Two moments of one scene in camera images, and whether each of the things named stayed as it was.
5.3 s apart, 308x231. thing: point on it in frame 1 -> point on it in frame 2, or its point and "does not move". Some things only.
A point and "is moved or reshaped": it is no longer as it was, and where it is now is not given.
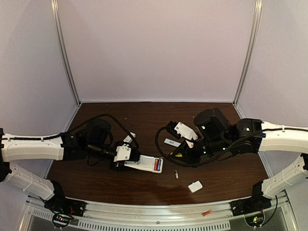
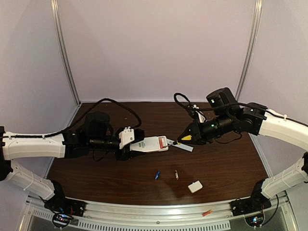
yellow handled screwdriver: [178, 155] is moved or reshaped
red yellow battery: [207, 212] does not move
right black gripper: [186, 154] -> [196, 131]
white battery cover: [172, 142] does not move
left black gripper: [134, 156] -> [125, 152]
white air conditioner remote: [146, 162] -> [150, 144]
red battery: [156, 165] -> [161, 144]
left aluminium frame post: [55, 13] does not move
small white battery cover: [195, 186] does not move
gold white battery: [176, 174] does not move
